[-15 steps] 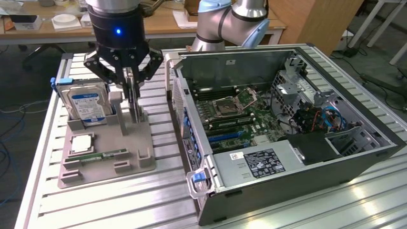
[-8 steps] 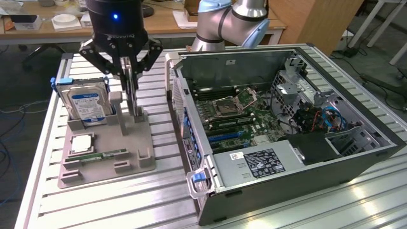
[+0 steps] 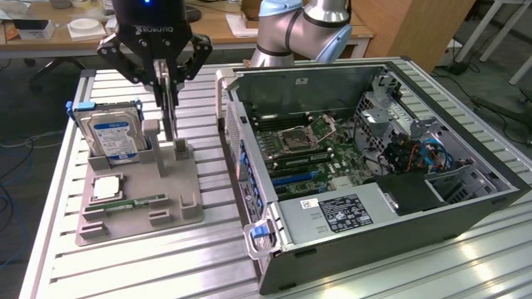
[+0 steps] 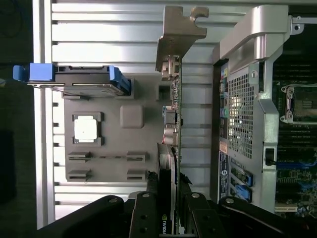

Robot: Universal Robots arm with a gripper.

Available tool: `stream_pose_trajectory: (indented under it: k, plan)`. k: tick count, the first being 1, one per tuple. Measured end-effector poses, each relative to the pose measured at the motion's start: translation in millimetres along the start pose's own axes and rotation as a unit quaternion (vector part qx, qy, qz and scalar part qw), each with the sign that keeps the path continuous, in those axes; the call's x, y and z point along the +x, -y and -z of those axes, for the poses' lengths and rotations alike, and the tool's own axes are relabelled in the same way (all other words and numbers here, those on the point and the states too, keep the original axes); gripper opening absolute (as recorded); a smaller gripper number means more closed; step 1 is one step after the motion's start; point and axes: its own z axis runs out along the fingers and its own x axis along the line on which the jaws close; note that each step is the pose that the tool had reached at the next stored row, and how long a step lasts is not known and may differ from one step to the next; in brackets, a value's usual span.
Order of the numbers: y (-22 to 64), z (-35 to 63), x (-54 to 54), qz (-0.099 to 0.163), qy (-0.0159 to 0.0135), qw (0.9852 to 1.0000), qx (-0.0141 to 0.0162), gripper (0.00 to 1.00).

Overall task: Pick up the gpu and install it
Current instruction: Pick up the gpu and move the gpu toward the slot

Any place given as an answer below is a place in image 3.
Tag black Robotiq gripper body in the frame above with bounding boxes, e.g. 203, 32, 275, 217
114, 0, 197, 62

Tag green GPU with black shroud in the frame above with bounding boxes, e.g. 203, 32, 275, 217
153, 59, 181, 143

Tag black round lamp base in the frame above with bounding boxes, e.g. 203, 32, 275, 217
185, 5, 203, 23

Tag white square dish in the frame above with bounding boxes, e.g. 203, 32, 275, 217
67, 17, 109, 42

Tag white papers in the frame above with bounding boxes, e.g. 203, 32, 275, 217
226, 14, 261, 39

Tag blue disk caddy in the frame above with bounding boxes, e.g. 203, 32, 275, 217
66, 98, 146, 131

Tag wooden desk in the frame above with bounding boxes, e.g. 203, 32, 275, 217
0, 0, 375, 60

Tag brown cardboard box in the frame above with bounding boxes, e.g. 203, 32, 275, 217
241, 0, 265, 29

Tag white box with dark lid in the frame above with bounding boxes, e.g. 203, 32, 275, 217
11, 19, 57, 40

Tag hard disk with blue label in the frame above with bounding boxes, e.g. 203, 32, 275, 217
79, 111, 150, 165

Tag orange cardboard box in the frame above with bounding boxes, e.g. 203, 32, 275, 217
0, 22, 21, 44

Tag CPU socket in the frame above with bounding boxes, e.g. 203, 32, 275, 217
278, 126, 319, 151

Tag silver socket cover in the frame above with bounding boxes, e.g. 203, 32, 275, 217
307, 113, 338, 140

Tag silver CPU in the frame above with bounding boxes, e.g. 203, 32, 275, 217
91, 178, 123, 201

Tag black expansion slot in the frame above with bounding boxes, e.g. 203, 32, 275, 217
273, 161, 326, 175

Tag green RAM stick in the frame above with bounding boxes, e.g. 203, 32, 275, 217
87, 194, 167, 213

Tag green motherboard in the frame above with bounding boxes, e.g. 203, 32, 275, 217
249, 110, 378, 202

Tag silver perforated disk bay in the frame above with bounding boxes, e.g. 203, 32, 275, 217
355, 73, 419, 150

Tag grey parts rack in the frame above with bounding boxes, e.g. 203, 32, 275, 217
74, 119, 207, 247

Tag wooden cabinet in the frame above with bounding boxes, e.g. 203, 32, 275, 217
351, 0, 478, 68

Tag grey power supply unit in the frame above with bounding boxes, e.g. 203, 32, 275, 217
277, 181, 401, 246

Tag black plastic box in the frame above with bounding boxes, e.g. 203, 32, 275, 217
374, 172, 450, 217

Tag black open PC case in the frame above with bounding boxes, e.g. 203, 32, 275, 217
214, 60, 532, 296

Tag blue floor cable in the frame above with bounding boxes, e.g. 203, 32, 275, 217
0, 133, 37, 272

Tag black internal wire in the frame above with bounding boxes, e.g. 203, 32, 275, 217
343, 118, 393, 175

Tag black power wire bundle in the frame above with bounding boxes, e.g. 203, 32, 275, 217
382, 138, 422, 175

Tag blue disk wire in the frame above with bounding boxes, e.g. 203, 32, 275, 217
419, 139, 455, 173

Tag white metal table frame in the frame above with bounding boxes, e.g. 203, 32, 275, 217
454, 0, 532, 85

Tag grey disk bay bracket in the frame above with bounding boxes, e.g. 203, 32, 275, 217
423, 158, 501, 206

